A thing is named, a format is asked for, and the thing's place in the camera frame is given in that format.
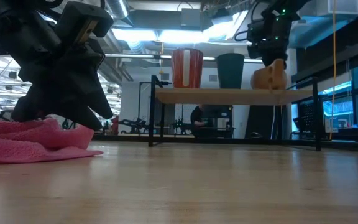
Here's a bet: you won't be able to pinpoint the yellow hanging cable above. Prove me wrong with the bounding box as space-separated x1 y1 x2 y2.
329 0 337 141

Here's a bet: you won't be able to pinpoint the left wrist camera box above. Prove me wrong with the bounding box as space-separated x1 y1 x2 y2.
54 1 114 48

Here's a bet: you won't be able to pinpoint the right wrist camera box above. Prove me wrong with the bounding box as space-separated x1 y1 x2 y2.
246 19 269 44

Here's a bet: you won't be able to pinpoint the pink cloth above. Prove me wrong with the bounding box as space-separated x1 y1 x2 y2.
0 110 104 165

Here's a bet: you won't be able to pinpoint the black mesh chair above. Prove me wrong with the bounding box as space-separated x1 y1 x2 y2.
292 99 323 139

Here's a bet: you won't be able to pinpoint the black aluminium table frame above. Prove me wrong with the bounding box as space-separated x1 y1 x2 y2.
91 133 358 153

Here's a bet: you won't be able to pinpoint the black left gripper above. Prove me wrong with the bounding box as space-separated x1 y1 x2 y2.
0 15 114 131

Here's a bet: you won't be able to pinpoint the silver round ceiling duct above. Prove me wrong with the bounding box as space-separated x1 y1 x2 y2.
106 0 130 19

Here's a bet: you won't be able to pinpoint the wooden shelf black legs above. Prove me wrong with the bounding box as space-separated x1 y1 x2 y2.
147 74 323 152

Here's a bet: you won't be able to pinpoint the grey ceiling junction box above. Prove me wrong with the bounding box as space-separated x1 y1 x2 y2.
180 8 202 27

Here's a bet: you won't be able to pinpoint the person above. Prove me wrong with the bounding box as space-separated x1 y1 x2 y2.
190 104 213 138

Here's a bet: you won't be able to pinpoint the dark green cup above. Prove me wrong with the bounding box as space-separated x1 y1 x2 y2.
216 52 246 90

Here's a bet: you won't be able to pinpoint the red mug white handle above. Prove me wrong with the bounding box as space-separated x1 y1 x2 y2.
170 47 204 89

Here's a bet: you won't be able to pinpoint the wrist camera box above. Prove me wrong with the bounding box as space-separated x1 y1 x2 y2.
246 19 269 44
54 1 114 48

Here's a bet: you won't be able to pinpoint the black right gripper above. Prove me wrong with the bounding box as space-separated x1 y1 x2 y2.
253 9 291 70

